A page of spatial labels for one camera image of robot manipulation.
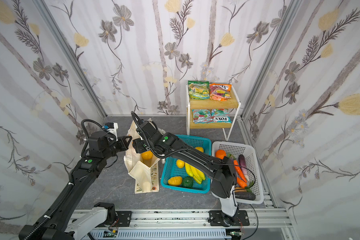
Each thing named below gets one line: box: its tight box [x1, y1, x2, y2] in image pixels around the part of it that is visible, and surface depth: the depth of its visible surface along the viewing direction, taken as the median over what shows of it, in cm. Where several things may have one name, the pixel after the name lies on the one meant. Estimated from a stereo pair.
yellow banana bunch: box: [185, 162, 206, 185], surface depth 85 cm
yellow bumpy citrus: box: [168, 176, 183, 186], surface depth 84 cm
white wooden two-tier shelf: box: [186, 83, 241, 141], surface depth 85 cm
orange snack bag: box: [209, 83, 232, 102], surface depth 85 cm
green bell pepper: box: [181, 176, 194, 189], surface depth 83 cm
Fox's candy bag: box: [211, 108, 232, 124], surface depth 97 cm
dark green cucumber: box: [234, 191, 256, 201], surface depth 76 cm
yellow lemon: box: [176, 159, 185, 169], surface depth 91 cm
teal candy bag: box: [192, 109, 213, 124], surface depth 97 cm
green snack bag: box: [187, 80, 210, 100], surface depth 86 cm
